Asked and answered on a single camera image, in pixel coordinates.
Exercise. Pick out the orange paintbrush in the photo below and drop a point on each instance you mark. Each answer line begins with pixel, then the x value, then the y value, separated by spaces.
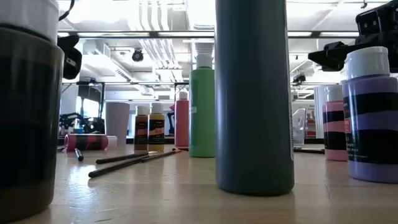
pixel 161 155
pixel 186 150

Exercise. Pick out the small purple paint bottle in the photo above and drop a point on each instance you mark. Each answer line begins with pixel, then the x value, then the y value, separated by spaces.
pixel 370 124

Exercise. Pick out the small yellow paint bottle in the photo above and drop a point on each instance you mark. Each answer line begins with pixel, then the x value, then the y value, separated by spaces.
pixel 156 130

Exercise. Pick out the large green paint bottle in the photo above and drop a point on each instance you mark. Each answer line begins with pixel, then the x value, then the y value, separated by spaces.
pixel 202 118

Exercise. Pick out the red storage shelf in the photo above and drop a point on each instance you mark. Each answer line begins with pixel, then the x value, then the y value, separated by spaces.
pixel 311 126

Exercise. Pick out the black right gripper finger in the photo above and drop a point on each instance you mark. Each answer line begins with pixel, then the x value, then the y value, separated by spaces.
pixel 328 57

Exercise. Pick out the small brown paint bottle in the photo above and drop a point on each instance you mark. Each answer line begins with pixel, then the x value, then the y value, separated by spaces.
pixel 141 130

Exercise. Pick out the small pink paint bottle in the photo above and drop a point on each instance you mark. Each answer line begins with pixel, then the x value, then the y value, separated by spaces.
pixel 333 124

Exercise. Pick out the black ceiling spotlight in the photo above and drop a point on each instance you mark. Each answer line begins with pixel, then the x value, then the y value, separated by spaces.
pixel 137 56
pixel 299 78

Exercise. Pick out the white round pillar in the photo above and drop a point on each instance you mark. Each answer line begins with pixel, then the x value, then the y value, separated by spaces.
pixel 318 112

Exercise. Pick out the large pink paint bottle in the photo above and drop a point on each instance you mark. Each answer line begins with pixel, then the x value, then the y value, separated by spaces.
pixel 182 124

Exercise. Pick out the white cup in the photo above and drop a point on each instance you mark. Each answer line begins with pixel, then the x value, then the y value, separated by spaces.
pixel 117 124

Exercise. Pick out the large teal paint bottle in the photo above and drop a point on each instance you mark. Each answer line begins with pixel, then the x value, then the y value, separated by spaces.
pixel 253 109

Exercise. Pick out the small magenta paint bottle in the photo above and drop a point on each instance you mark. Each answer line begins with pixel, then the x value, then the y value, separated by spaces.
pixel 87 142

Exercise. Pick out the black background robot arm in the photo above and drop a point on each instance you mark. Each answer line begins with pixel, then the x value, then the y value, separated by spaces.
pixel 170 123
pixel 93 126

